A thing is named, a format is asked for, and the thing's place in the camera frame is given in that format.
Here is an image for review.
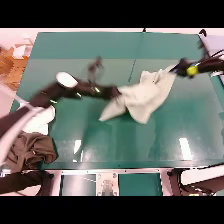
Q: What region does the brown garment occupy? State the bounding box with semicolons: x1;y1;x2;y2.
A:
2;131;60;173

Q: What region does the cream T-shirt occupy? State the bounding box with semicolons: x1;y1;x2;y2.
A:
98;64;178;125

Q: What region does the silver frame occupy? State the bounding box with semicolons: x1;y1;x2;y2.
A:
0;165;224;197

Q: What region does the white garment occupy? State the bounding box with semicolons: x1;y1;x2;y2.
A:
19;104;57;136

